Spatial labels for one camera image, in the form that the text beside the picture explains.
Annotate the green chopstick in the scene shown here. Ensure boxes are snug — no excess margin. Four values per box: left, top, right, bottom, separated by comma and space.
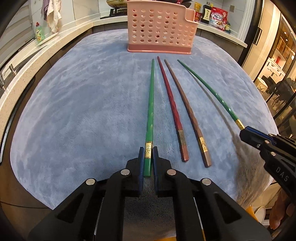
144, 59, 154, 177
177, 59, 245, 130

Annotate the dark red chopstick gold band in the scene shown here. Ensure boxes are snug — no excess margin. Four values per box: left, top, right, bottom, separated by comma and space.
157, 56, 189, 162

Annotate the brown chopstick gold band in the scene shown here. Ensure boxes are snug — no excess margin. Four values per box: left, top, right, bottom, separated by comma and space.
164, 59, 212, 168

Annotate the right hand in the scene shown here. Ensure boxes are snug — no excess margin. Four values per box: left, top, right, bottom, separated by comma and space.
269, 189, 295, 230

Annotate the grey-blue fleece cloth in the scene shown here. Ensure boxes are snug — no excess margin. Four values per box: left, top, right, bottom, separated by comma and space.
10, 30, 278, 208

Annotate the small dark jar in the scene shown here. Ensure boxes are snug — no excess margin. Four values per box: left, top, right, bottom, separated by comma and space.
224, 21, 231, 34

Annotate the red white cereal bag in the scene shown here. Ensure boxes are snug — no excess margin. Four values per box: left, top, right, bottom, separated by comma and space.
209, 7, 228, 30

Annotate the pink perforated utensil holder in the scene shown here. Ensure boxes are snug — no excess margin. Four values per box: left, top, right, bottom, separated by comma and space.
127, 1, 198, 54

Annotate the red snack packet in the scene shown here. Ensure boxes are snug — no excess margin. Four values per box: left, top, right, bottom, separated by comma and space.
194, 11, 202, 22

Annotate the dark soy sauce bottle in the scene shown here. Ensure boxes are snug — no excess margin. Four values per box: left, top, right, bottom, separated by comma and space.
200, 4, 212, 24

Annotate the yellow snack packet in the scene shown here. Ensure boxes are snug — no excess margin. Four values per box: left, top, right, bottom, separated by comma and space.
194, 2, 202, 13

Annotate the black gas stove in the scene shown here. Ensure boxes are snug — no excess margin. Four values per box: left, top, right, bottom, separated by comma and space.
100, 7, 127, 19

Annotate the stainless steel sink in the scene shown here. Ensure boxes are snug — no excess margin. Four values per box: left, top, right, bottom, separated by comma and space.
1, 45, 44, 96

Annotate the beige wok with lid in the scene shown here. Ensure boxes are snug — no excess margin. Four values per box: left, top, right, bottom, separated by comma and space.
106, 0, 127, 8

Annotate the green dish soap bottle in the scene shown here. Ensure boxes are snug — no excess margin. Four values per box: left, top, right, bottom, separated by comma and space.
36, 22, 45, 43

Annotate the white hanging towel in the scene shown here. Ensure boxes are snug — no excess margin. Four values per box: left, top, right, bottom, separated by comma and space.
46, 0, 62, 33

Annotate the purple hanging cloth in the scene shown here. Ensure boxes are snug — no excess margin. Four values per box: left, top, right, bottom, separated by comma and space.
41, 0, 50, 21

